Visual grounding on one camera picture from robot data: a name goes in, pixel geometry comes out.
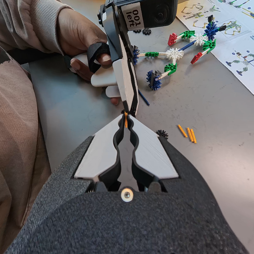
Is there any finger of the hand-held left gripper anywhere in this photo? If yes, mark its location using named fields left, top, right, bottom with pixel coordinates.
left=125, top=38, right=139, bottom=117
left=113, top=36, right=134, bottom=112

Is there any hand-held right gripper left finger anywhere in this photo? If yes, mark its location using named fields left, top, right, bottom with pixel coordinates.
left=74, top=114, right=124, bottom=191

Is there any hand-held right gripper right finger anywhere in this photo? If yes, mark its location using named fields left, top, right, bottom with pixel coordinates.
left=127, top=115, right=179, bottom=192

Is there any thin blue rod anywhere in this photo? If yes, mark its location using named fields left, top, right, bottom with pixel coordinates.
left=138, top=89, right=150, bottom=106

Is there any black snowflake connector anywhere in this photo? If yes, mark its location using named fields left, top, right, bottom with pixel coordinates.
left=121, top=107, right=137, bottom=117
left=156, top=130, right=169, bottom=140

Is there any colourful construction toy figure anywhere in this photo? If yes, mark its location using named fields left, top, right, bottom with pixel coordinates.
left=132, top=15, right=227, bottom=91

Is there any person's left forearm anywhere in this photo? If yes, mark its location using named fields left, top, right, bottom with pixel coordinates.
left=0, top=0, right=74, bottom=55

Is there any person's left hand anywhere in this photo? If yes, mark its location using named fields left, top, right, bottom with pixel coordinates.
left=58, top=8, right=120, bottom=106

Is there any folded paper instruction sheet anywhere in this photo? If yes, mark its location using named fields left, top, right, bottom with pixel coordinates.
left=176, top=0, right=254, bottom=94

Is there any person's beige sweatshirt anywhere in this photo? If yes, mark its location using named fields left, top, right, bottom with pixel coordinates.
left=0, top=46, right=52, bottom=228

